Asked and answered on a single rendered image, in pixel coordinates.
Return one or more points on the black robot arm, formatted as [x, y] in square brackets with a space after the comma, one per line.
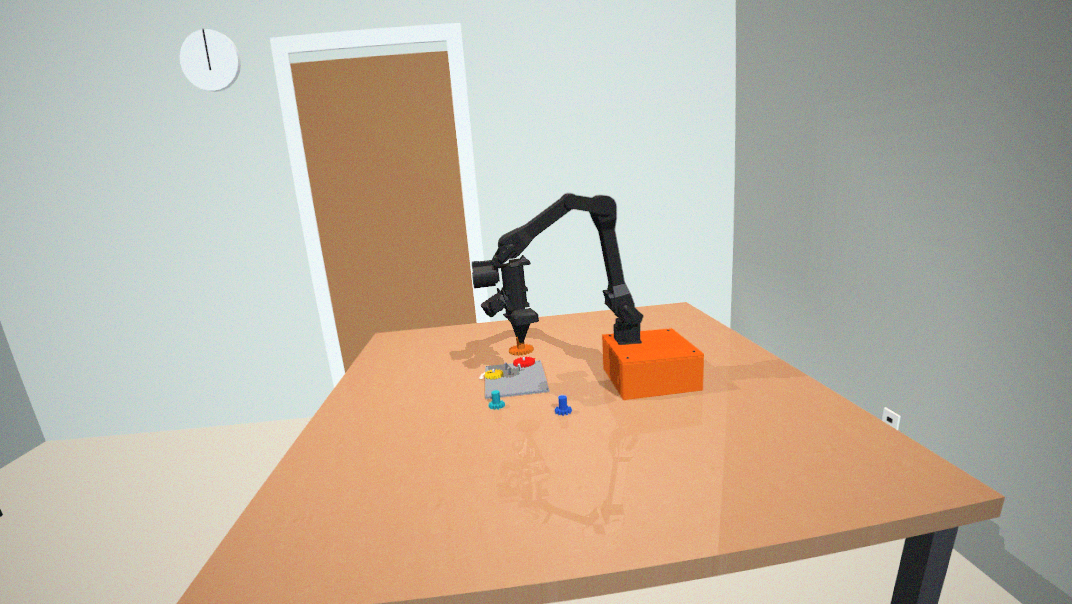
[603, 210]

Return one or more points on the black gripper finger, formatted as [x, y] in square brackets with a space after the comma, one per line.
[521, 331]
[508, 317]

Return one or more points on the orange gear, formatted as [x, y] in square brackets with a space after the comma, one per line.
[521, 349]

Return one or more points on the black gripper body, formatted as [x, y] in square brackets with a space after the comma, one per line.
[518, 299]

